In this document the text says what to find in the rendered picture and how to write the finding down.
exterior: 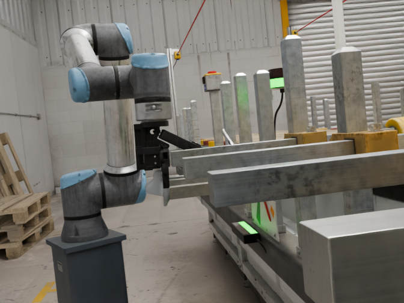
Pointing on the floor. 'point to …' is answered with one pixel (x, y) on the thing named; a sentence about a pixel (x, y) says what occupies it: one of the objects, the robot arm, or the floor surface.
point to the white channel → (338, 24)
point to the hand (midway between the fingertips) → (168, 201)
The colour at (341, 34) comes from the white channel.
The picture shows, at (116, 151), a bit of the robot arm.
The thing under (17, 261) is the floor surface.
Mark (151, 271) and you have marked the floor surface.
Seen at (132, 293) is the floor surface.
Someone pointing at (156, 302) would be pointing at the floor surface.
